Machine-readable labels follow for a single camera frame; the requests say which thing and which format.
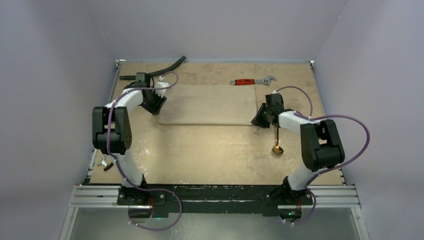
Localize red handled adjustable wrench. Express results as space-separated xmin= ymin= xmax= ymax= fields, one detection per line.
xmin=229 ymin=75 xmax=277 ymax=86

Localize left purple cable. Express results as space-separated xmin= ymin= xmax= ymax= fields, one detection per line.
xmin=105 ymin=70 xmax=184 ymax=233

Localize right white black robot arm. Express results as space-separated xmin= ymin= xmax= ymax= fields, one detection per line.
xmin=251 ymin=93 xmax=345 ymax=204

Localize black handled pliers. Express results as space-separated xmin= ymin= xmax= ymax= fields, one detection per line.
xmin=103 ymin=162 xmax=114 ymax=171

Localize beige cloth napkin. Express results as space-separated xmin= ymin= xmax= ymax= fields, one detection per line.
xmin=158 ymin=84 xmax=257 ymax=126

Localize left aluminium side rail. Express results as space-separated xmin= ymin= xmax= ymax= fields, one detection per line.
xmin=80 ymin=59 xmax=125 ymax=186

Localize black foam tube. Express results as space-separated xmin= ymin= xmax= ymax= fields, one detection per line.
xmin=119 ymin=55 xmax=187 ymax=81

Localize gold spoon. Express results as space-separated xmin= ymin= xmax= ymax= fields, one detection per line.
xmin=272 ymin=125 xmax=284 ymax=155

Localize aluminium side rail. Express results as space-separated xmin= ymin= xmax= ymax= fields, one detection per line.
xmin=308 ymin=60 xmax=349 ymax=186
xmin=80 ymin=59 xmax=125 ymax=186

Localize aluminium front rail frame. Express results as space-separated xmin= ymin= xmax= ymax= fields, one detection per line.
xmin=66 ymin=185 xmax=370 ymax=240

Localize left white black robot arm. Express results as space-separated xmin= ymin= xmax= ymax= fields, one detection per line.
xmin=92 ymin=72 xmax=172 ymax=205

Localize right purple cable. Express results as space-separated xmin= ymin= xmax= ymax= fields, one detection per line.
xmin=272 ymin=86 xmax=371 ymax=227

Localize purple cable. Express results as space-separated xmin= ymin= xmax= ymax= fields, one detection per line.
xmin=272 ymin=86 xmax=371 ymax=227
xmin=105 ymin=70 xmax=184 ymax=233

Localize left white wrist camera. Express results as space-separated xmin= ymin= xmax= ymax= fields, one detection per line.
xmin=154 ymin=76 xmax=171 ymax=98

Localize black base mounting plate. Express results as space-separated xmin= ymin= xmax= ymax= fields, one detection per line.
xmin=117 ymin=183 xmax=313 ymax=218

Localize right aluminium side rail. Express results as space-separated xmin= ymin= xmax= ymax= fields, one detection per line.
xmin=308 ymin=60 xmax=349 ymax=186

